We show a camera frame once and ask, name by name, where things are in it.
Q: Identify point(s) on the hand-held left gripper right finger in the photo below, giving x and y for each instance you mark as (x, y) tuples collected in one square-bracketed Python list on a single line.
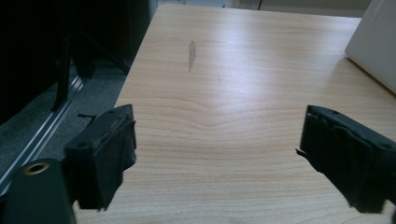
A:
[(351, 155)]

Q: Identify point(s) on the aluminium floor rail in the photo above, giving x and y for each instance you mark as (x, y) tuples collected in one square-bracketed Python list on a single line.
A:
[(46, 124)]

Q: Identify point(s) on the white plastic box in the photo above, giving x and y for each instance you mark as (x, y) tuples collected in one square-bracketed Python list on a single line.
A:
[(378, 40)]

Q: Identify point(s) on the black metal stand leg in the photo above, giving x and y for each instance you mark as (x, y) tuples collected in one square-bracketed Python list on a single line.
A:
[(63, 71)]

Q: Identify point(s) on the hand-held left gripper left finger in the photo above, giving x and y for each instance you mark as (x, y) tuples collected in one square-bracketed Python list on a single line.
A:
[(99, 155)]

